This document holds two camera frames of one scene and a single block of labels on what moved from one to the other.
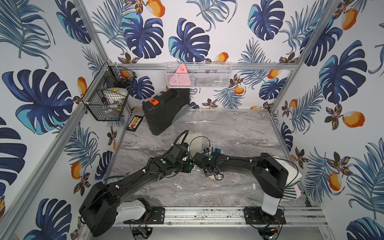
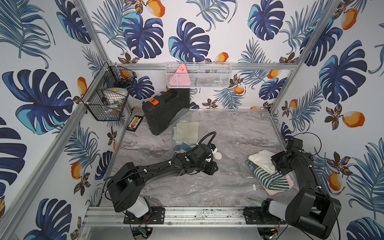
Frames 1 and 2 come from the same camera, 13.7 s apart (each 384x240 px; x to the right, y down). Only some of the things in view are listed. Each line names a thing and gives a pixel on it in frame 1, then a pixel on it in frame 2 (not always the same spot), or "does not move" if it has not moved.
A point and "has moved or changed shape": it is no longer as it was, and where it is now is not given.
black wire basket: (106, 97) does not move
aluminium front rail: (247, 216) does not move
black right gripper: (205, 174) to (273, 159)
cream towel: (195, 140) has moved or changed shape
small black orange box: (135, 123) does not move
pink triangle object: (181, 77) does not move
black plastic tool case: (159, 111) does not move
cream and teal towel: (216, 150) has moved or changed shape
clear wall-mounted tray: (198, 75) does not move
